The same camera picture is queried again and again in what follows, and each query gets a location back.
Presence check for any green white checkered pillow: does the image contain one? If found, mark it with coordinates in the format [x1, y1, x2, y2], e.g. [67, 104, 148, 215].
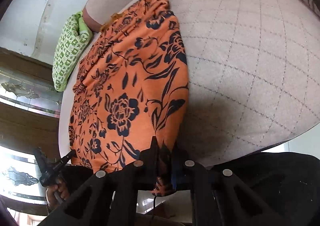
[52, 11, 93, 92]

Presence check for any wooden stained glass door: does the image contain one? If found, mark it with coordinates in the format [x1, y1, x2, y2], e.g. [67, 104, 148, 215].
[0, 46, 63, 226]

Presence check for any orange black floral blouse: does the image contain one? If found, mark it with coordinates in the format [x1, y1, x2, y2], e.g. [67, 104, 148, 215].
[68, 0, 189, 196]

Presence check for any person's left hand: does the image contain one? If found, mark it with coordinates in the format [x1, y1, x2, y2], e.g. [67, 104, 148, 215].
[46, 178, 70, 210]

